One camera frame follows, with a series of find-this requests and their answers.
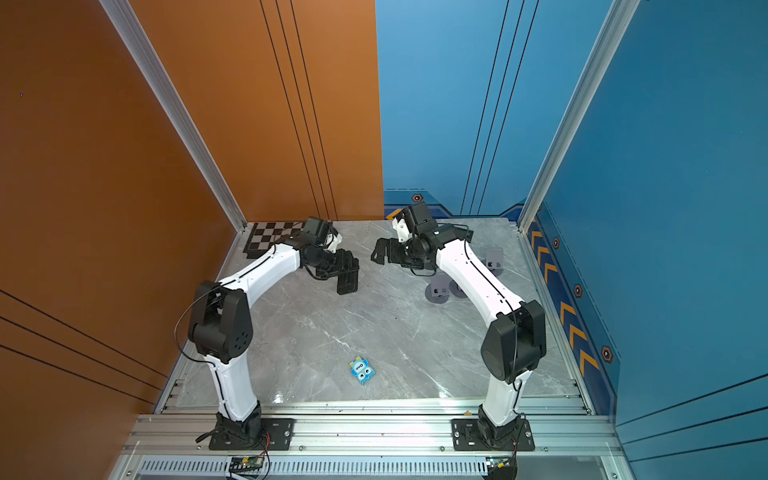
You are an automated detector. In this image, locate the black white chessboard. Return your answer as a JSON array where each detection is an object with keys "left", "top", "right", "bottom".
[{"left": 243, "top": 217, "right": 338, "bottom": 264}]

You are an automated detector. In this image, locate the aluminium corner post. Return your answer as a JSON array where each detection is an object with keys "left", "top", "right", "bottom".
[
  {"left": 100, "top": 0, "right": 247, "bottom": 232},
  {"left": 518, "top": 0, "right": 640, "bottom": 233}
]

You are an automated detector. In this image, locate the aluminium front rail frame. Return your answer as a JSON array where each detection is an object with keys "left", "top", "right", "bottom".
[{"left": 111, "top": 397, "right": 632, "bottom": 479}]

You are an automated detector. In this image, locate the left green circuit board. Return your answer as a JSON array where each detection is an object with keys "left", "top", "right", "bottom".
[{"left": 226, "top": 455, "right": 268, "bottom": 480}]

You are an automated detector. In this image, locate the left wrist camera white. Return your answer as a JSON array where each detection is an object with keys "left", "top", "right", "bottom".
[{"left": 324, "top": 232, "right": 342, "bottom": 253}]

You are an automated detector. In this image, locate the left aluminium corner post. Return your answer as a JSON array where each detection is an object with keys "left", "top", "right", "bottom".
[{"left": 100, "top": 0, "right": 247, "bottom": 232}]

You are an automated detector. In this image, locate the right circuit board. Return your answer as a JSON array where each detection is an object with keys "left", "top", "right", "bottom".
[{"left": 486, "top": 457, "right": 518, "bottom": 480}]

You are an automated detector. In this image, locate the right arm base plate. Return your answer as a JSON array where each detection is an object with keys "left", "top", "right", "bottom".
[{"left": 450, "top": 416, "right": 536, "bottom": 452}]

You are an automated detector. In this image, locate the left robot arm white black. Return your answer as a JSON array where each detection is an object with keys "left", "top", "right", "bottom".
[{"left": 184, "top": 217, "right": 359, "bottom": 451}]

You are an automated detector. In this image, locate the black folding phone stand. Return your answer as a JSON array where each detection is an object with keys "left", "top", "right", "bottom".
[{"left": 452, "top": 224, "right": 474, "bottom": 242}]

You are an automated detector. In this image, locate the right aluminium corner post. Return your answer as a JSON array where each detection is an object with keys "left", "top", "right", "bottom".
[{"left": 518, "top": 0, "right": 640, "bottom": 233}]

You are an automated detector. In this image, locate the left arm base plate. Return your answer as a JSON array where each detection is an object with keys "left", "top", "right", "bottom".
[{"left": 208, "top": 418, "right": 295, "bottom": 453}]

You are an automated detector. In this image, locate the grey round stand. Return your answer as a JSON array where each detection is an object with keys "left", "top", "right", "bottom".
[
  {"left": 449, "top": 280, "right": 467, "bottom": 299},
  {"left": 483, "top": 247, "right": 504, "bottom": 277},
  {"left": 425, "top": 276, "right": 451, "bottom": 304}
]

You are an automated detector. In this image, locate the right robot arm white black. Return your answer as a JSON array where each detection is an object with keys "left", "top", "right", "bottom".
[{"left": 371, "top": 202, "right": 547, "bottom": 450}]

